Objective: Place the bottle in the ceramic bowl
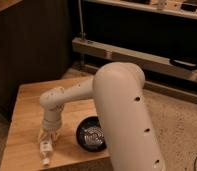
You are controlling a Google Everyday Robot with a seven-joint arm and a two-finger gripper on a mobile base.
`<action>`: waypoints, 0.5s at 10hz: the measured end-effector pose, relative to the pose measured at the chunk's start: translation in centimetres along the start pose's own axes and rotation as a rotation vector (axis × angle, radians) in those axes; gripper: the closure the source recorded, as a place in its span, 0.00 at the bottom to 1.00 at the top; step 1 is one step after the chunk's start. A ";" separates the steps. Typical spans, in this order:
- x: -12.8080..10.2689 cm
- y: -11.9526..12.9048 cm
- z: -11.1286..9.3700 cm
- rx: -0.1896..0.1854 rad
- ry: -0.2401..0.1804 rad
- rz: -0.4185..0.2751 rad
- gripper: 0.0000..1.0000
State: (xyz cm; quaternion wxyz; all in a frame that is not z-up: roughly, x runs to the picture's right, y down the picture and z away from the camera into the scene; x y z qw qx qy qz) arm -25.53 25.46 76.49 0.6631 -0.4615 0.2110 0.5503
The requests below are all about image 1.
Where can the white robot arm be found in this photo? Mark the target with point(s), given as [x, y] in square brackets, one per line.
[117, 91]

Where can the wooden table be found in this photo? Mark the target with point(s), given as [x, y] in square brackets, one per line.
[21, 152]

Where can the clear plastic bottle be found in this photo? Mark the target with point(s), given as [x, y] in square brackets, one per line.
[46, 149]

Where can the black ceramic bowl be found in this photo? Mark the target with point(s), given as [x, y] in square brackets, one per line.
[89, 135]

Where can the black handle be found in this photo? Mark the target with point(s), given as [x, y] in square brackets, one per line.
[184, 65]

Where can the metal pole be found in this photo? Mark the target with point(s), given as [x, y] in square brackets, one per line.
[82, 32]

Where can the upper wooden shelf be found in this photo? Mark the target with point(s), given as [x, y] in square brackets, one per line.
[168, 7]

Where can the long wooden beam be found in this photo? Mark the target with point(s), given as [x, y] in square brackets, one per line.
[145, 61]

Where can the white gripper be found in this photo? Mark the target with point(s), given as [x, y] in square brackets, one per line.
[52, 121]

